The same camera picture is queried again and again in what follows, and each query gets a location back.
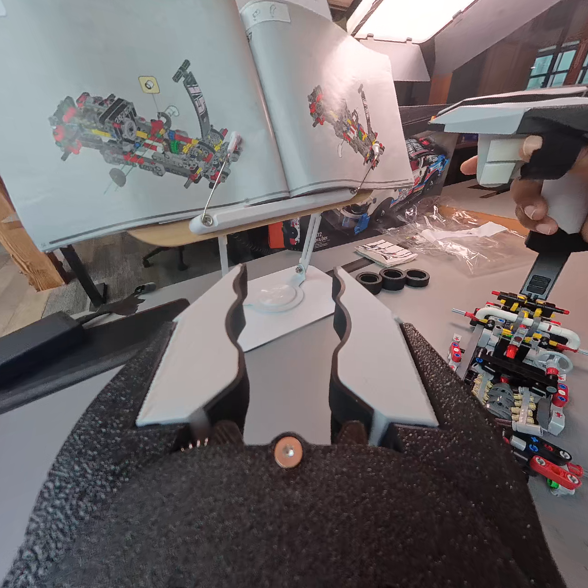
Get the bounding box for person's right hand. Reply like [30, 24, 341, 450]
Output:
[459, 135, 588, 242]

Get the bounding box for brick model instruction booklet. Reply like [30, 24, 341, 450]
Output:
[0, 0, 415, 252]

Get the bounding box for wooden beam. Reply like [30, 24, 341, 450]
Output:
[0, 179, 65, 292]

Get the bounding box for white book stand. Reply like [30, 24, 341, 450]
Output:
[129, 133, 384, 353]

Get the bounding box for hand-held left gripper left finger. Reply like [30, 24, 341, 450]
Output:
[135, 264, 250, 443]

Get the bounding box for black toy car box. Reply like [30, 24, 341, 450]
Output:
[269, 133, 456, 252]

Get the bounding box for dark framed window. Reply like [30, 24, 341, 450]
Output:
[526, 41, 588, 90]

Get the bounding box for grey desk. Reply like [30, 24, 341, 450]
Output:
[0, 177, 588, 588]

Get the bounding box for clear plastic bag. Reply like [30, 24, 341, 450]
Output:
[390, 202, 529, 276]

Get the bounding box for bright ceiling light panel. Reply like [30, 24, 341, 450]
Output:
[351, 0, 478, 44]

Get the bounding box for black office chair base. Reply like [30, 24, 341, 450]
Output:
[141, 245, 190, 273]

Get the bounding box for black power adapter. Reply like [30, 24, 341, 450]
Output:
[0, 312, 84, 375]

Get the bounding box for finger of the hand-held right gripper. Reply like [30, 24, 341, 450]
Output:
[447, 86, 588, 112]
[428, 102, 538, 137]

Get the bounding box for black desk rail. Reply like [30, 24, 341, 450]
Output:
[0, 298, 190, 414]

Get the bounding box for black table leg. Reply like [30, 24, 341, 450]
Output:
[59, 245, 108, 307]

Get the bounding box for black and white sticker sheet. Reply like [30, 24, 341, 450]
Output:
[355, 239, 419, 268]

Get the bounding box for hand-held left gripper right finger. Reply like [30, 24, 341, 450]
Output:
[329, 266, 439, 447]

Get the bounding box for brick car model chassis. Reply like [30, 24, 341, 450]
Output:
[448, 229, 588, 498]

